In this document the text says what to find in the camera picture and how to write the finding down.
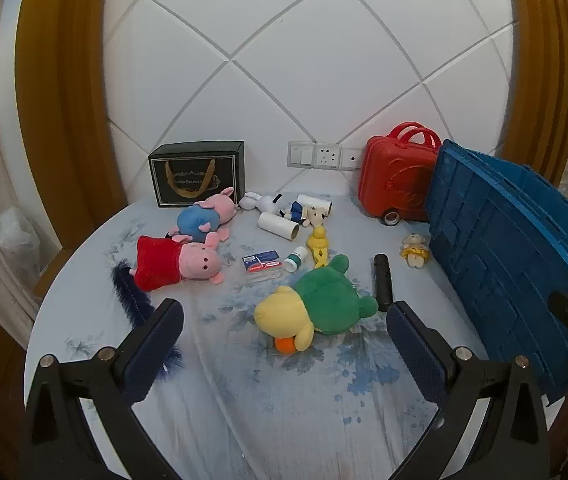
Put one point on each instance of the pig plush blue shirt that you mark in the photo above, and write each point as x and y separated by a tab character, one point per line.
196	220

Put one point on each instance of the small bear yellow dress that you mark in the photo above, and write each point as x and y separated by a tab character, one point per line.
413	252

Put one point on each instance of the white bottle green cap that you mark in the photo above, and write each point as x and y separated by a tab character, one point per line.
298	256

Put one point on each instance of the green yellow plush toy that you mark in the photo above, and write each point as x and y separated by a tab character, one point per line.
324	300

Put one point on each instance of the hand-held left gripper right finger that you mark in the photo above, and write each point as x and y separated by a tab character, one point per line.
411	345

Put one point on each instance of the dark blue feather wand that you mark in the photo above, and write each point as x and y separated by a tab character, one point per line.
131	295

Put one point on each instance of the black gift bag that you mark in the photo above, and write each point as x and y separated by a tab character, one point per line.
224	180

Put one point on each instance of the pig plush red dress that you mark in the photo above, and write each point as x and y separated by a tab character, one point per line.
156	260

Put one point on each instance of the blue plastic crate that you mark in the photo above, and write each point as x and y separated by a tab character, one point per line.
488	240

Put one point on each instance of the white cardboard tube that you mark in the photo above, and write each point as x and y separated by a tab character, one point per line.
314	202
274	222

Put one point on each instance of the blue and red packet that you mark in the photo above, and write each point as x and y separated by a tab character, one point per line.
259	260

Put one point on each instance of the small bear blue dress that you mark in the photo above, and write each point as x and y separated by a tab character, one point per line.
298	211

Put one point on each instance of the clear plastic bag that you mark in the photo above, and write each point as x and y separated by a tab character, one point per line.
14	232

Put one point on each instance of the black cylinder flashlight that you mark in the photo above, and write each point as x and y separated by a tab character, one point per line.
382	280

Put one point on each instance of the white wall power socket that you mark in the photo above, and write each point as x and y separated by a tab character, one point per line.
327	156

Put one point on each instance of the red toy suitcase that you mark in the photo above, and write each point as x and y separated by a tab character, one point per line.
393	175

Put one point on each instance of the brown wooden headboard frame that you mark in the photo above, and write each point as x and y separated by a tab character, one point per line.
59	110
538	60

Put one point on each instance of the white wall switch panel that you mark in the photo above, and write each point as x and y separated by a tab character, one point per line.
300	155

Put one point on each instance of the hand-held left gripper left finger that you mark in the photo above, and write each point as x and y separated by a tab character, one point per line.
156	345

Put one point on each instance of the small white wall plate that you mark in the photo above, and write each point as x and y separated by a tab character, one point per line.
351	159

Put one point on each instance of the yellow duck toy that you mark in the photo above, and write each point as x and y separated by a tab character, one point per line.
318	240

